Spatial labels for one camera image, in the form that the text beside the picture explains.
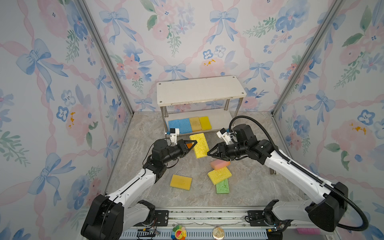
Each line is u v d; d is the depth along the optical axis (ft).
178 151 2.22
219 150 2.09
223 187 2.69
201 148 2.40
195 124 3.39
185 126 3.31
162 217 2.45
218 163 2.86
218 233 2.30
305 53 2.84
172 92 2.69
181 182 2.77
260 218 2.40
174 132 2.35
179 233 2.26
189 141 2.40
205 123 3.43
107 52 2.83
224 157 2.09
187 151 2.26
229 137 2.23
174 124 3.39
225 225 2.40
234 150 2.02
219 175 2.81
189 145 2.36
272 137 3.50
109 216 1.30
